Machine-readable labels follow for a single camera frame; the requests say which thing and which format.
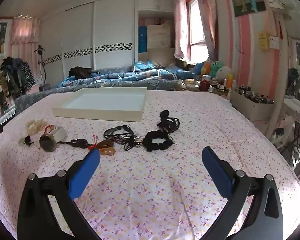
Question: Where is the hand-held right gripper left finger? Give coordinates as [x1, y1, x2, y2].
[17, 149, 102, 240]

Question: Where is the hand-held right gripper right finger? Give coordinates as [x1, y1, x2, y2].
[202, 146, 283, 240]

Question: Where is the black cord bracelets bundle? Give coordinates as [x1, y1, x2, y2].
[103, 125, 141, 151]

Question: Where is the white rectangular tray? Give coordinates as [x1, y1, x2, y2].
[52, 87, 148, 123]

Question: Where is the amber pendant red knot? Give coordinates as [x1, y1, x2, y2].
[88, 134, 116, 157]

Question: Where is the small white box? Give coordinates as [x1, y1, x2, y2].
[49, 127, 67, 142]

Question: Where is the pink floral tablecloth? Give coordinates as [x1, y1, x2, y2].
[0, 90, 300, 240]

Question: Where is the black scrunchie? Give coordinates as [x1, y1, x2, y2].
[143, 130, 175, 153]

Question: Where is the white cosmetics organiser box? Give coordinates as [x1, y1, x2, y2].
[230, 86, 275, 122]

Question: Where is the black clothing pile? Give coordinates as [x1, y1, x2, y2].
[68, 66, 93, 79]

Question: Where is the white plush toy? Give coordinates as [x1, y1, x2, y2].
[216, 66, 233, 81]

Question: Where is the green plush toy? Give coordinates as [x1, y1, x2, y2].
[210, 60, 225, 78]

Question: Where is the orange plush toy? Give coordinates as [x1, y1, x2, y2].
[193, 61, 212, 75]

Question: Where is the garment steamer stand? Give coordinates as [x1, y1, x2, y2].
[34, 44, 51, 92]

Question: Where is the blue patterned quilt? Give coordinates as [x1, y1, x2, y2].
[58, 61, 198, 88]

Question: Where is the clothes rack with garments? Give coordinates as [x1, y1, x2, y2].
[0, 57, 37, 118]

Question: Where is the beige large cushion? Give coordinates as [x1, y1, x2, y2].
[148, 47, 177, 67]

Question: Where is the white framed mirror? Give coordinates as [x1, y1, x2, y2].
[262, 0, 300, 180]

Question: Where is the white sliding door wardrobe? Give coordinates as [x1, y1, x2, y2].
[39, 0, 176, 81]

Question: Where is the window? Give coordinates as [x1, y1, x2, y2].
[188, 0, 210, 63]

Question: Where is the beige square cushion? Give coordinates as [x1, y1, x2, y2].
[147, 24, 172, 48]

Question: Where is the pink window curtain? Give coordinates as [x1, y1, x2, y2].
[194, 0, 218, 61]
[173, 0, 191, 60]

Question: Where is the short pink curtain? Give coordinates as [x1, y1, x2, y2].
[11, 16, 41, 46]

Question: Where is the black hair ties bundle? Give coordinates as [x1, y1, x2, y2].
[157, 110, 181, 133]

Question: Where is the yellow wall tag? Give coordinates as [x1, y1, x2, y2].
[258, 31, 269, 49]

